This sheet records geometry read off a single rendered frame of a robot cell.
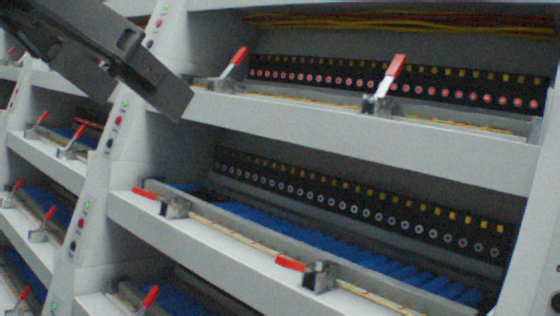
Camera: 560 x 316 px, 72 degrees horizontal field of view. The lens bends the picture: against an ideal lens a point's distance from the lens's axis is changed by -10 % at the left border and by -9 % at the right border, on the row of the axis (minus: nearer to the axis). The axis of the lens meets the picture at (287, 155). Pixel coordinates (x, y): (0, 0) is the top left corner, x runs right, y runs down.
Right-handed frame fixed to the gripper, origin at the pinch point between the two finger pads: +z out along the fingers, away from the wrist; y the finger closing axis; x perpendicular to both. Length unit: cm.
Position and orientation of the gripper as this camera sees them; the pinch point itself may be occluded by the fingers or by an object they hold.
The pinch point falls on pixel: (133, 93)
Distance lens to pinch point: 40.8
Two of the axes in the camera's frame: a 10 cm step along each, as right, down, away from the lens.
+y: 7.5, 1.9, -6.4
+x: 4.4, -8.6, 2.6
